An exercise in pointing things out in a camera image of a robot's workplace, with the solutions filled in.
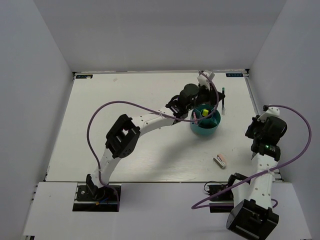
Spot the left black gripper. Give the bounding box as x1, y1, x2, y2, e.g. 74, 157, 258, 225
187, 82, 226, 112

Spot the yellow cap black highlighter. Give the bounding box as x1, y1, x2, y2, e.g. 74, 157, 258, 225
201, 108, 210, 117

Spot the blue ballpoint pen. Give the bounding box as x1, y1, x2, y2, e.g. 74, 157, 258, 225
221, 87, 226, 116

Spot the pink highlighter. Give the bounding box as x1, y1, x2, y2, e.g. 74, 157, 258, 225
192, 112, 198, 125

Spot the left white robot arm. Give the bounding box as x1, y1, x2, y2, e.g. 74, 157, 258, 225
85, 83, 226, 200

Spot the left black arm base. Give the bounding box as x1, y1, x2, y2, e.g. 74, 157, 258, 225
72, 185, 120, 213

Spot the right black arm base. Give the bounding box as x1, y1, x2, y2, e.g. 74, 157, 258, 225
203, 182, 237, 214

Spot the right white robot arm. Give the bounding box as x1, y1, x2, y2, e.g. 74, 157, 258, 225
225, 114, 287, 240

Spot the teal round organizer container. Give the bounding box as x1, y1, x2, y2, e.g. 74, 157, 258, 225
190, 104, 221, 136

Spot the right corner table label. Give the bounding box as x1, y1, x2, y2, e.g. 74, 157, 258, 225
225, 73, 244, 78

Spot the corner table label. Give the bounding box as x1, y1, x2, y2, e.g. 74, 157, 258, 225
225, 73, 244, 78
75, 74, 93, 79

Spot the pink white eraser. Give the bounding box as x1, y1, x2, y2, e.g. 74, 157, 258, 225
213, 154, 227, 169

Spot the left corner table label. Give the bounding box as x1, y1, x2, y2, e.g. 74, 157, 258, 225
75, 74, 93, 79

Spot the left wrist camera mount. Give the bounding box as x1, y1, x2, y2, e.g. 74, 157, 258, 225
197, 70, 215, 90

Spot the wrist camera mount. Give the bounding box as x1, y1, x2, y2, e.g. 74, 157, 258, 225
257, 105, 280, 123
197, 70, 215, 90

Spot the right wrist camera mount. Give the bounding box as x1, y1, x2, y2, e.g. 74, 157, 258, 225
257, 105, 280, 123

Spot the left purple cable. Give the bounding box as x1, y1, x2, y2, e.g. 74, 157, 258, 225
86, 71, 218, 212

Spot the purple cable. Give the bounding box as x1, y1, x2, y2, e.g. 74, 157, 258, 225
86, 71, 218, 212
191, 104, 313, 210

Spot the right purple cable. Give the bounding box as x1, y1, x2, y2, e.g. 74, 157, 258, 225
191, 104, 313, 210

